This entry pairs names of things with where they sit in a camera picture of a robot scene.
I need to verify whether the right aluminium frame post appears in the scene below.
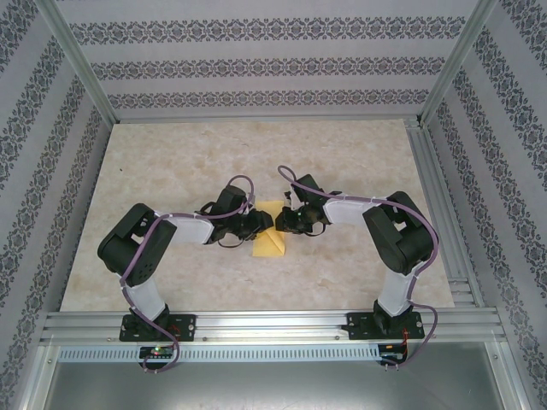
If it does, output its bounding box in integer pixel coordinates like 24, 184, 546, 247
417, 0, 501, 127

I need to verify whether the aluminium side rail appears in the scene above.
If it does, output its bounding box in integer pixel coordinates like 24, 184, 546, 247
403, 118, 486, 308

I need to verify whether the left small controller board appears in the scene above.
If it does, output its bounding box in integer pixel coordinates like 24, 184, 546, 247
139, 346, 177, 359

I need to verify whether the long aluminium mounting rail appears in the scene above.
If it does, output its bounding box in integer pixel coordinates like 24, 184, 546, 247
40, 309, 503, 345

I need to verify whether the thin aluminium back rail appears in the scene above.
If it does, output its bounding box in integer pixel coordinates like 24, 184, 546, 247
111, 114, 422, 126

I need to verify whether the slotted grey cable duct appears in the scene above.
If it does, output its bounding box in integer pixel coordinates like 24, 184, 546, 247
57, 344, 381, 363

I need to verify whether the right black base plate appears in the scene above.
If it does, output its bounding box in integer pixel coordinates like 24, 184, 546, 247
346, 311, 426, 342

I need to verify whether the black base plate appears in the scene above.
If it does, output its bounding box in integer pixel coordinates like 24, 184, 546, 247
346, 311, 426, 342
118, 313, 197, 343

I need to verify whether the left aluminium frame post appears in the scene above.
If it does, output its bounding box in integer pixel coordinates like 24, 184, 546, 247
36, 0, 119, 126

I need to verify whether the grey metal sheet panel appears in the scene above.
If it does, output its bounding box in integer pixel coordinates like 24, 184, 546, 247
36, 343, 526, 410

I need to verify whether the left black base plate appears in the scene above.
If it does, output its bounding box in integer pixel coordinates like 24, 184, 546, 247
118, 313, 197, 343

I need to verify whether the aluminium frame post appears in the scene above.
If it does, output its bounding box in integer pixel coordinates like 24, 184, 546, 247
417, 0, 501, 127
36, 0, 119, 126

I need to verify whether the yellow square paper sheet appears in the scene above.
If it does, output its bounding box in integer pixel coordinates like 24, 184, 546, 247
251, 199, 286, 259

